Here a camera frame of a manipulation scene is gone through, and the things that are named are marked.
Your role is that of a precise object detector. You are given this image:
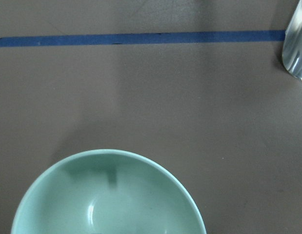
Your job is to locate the metal scoop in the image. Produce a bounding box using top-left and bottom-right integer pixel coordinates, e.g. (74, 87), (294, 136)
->
(282, 0), (302, 81)

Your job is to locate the light green bowl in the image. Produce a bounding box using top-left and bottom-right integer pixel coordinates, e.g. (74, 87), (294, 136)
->
(11, 149), (206, 234)

